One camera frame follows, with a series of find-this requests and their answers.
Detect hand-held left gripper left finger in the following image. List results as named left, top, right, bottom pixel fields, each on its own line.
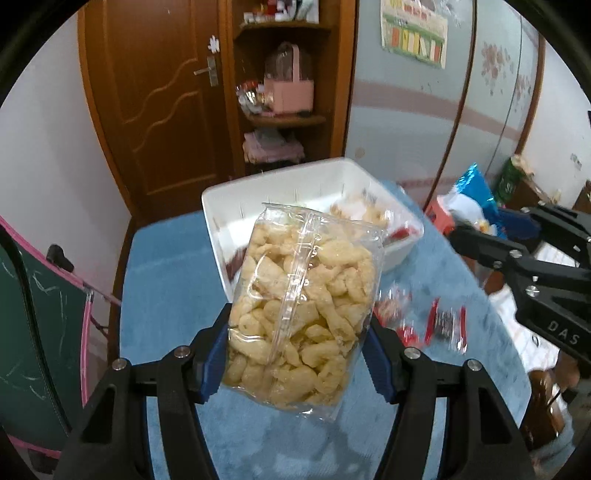
left=55, top=302, right=232, bottom=480

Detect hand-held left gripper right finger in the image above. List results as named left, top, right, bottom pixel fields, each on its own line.
left=362, top=318, right=536, bottom=480

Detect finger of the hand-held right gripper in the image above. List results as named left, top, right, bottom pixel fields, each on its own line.
left=449, top=225, right=555, bottom=296
left=498, top=205, right=591, bottom=271

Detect large clear puffed snack packet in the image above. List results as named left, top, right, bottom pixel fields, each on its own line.
left=222, top=202, right=386, bottom=422

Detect white plastic bin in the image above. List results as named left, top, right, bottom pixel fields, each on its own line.
left=202, top=157, right=424, bottom=301

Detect green box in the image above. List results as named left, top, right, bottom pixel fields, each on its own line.
left=495, top=157, right=532, bottom=206

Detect pink plastic stool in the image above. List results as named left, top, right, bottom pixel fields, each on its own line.
left=425, top=196, right=462, bottom=236

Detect blue white snack bag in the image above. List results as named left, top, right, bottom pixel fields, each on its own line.
left=436, top=164, right=504, bottom=232

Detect red white snack packet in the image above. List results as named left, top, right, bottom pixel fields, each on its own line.
left=374, top=284, right=423, bottom=347
left=424, top=298, right=469, bottom=354

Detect wooden chair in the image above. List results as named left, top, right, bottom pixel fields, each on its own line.
left=522, top=355, right=583, bottom=453

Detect blue fuzzy tablecloth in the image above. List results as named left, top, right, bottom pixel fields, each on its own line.
left=117, top=180, right=532, bottom=480

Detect wooden shelf cabinet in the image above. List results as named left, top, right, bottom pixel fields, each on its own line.
left=219, top=0, right=358, bottom=178

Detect pink folded cloth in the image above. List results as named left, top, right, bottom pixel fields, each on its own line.
left=243, top=129, right=304, bottom=163

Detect pink gift box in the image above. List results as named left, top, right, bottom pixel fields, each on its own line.
left=263, top=41, right=315, bottom=114

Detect wooden door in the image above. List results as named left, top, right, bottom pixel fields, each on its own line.
left=78, top=0, right=232, bottom=227

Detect shiny foil packets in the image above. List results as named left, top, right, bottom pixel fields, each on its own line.
left=235, top=79, right=269, bottom=116

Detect group of small colourful boxes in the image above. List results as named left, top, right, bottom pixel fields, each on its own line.
left=242, top=0, right=320, bottom=25

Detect green chalkboard with pink frame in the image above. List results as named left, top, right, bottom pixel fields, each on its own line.
left=0, top=215, right=123, bottom=462

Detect wall poster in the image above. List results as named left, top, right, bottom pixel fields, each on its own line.
left=381, top=0, right=448, bottom=69

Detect metal door handle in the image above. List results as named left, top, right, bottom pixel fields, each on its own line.
left=193, top=55, right=219, bottom=87

